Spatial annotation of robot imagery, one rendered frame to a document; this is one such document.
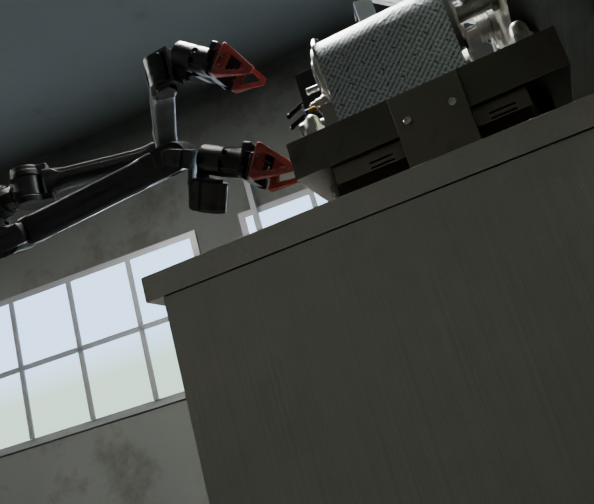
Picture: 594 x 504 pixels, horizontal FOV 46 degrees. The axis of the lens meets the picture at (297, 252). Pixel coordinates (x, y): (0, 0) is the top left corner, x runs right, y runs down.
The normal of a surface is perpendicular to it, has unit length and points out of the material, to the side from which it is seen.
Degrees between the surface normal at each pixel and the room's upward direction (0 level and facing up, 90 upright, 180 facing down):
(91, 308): 90
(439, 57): 90
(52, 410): 90
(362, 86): 90
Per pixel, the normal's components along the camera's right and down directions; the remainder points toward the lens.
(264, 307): -0.38, -0.16
